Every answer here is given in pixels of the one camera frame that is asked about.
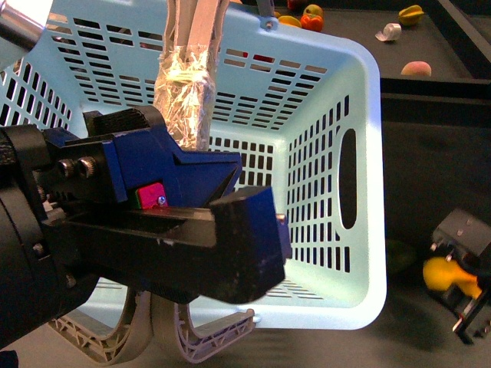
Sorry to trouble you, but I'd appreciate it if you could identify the silver tape roll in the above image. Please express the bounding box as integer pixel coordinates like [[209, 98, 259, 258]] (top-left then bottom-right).
[[375, 23, 402, 42]]

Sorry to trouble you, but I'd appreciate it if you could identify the orange persimmon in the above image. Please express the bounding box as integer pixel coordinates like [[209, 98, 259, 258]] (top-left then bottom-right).
[[300, 15, 324, 32]]

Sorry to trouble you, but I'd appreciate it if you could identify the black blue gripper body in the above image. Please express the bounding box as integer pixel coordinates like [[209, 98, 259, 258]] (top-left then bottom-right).
[[1, 106, 292, 346]]

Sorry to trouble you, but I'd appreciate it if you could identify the red apple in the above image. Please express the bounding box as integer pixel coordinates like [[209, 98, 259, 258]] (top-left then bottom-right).
[[253, 54, 275, 64]]

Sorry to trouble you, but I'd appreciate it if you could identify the pink peach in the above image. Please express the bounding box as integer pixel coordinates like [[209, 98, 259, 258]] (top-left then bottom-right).
[[400, 61, 432, 77]]

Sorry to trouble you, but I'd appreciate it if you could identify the yellow mango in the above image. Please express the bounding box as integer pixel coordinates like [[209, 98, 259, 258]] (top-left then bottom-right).
[[423, 257, 483, 299]]

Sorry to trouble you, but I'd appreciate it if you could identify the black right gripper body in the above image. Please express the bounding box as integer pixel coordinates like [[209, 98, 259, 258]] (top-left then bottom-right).
[[429, 209, 490, 343]]

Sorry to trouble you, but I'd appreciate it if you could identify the red green mango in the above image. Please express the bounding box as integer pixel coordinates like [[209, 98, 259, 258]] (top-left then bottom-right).
[[303, 4, 324, 18]]

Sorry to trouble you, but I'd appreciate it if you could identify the black fruit display tray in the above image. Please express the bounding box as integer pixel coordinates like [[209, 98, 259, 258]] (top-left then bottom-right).
[[274, 0, 491, 97]]

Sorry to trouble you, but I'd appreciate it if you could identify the yellow starfruit right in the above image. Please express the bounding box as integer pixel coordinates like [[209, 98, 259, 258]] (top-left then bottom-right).
[[398, 5, 425, 27]]

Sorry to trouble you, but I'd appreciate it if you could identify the dark red plum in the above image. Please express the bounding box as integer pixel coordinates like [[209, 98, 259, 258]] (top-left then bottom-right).
[[287, 0, 305, 12]]

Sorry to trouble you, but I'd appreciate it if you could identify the light blue plastic basket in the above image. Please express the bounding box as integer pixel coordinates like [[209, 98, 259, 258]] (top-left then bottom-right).
[[1, 1, 387, 330]]

